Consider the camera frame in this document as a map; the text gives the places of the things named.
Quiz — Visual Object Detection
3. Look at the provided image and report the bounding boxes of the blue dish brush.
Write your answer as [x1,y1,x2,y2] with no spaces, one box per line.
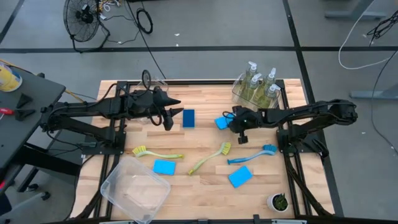
[226,144,278,166]

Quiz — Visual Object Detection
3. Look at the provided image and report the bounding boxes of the thin black hanging cable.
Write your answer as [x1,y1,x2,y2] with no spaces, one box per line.
[125,0,167,80]

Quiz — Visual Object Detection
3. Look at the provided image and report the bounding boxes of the grey metal desk foot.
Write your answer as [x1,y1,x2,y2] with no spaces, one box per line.
[349,83,398,100]
[325,0,388,19]

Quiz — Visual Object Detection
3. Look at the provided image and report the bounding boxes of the white floor cable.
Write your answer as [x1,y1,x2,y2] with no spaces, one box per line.
[338,0,398,71]

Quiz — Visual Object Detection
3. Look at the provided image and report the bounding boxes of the dark grey side table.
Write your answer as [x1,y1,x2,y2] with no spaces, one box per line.
[0,62,82,194]

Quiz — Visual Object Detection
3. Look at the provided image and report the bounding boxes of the white power strip cables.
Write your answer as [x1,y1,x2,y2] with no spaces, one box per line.
[99,0,122,12]

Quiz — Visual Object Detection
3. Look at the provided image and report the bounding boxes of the black triangular plastic part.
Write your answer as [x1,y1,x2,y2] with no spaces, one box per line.
[14,108,37,122]
[16,93,34,109]

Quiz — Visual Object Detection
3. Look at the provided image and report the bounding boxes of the dark blue sponge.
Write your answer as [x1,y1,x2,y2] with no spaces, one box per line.
[182,108,196,129]

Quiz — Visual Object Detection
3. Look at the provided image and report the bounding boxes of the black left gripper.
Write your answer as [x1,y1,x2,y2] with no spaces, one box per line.
[126,88,185,121]

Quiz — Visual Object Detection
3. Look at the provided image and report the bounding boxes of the clear straight-rim pantry bin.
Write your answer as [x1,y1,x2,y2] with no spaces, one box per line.
[231,72,283,112]

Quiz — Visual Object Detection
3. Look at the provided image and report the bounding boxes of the yellow-green dish brush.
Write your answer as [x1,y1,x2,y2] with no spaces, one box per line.
[132,145,185,160]
[188,142,232,176]

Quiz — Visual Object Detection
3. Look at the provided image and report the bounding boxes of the black aluminium table frame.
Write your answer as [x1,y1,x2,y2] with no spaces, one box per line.
[70,79,345,224]

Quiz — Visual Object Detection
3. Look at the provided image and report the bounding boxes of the yellow rod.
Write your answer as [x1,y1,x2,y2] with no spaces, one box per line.
[0,58,86,104]

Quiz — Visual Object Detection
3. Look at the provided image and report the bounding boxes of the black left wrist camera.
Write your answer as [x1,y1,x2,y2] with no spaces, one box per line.
[162,112,175,131]

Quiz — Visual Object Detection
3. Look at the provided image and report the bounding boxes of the black floor cable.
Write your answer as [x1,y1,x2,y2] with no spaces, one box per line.
[366,9,398,156]

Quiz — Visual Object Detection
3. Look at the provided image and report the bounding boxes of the silver aluminium extrusion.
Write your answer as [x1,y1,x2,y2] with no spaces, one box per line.
[271,219,308,224]

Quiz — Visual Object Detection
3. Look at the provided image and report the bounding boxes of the black coiled cable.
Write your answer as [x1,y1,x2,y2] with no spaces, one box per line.
[136,7,154,35]

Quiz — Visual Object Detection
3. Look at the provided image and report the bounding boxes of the succulent in white pot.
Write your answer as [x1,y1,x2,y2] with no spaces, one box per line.
[266,192,290,213]

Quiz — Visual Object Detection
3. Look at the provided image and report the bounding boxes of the black curved tube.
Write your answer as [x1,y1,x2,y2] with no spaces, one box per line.
[141,69,153,91]

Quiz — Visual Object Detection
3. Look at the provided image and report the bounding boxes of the black floor fan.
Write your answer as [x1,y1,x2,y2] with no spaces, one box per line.
[63,0,111,54]

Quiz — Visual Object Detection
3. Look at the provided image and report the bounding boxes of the clear yellow soap pump bottle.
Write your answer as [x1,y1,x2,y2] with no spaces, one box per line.
[239,60,259,90]
[252,83,282,110]
[260,67,278,94]
[241,73,264,103]

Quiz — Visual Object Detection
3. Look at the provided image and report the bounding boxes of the clear rectangular storage tub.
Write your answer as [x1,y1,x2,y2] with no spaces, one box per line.
[99,155,172,224]

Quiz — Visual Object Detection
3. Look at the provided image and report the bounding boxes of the light blue sponge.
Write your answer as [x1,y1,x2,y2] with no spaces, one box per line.
[228,165,254,189]
[214,113,236,131]
[152,159,177,176]

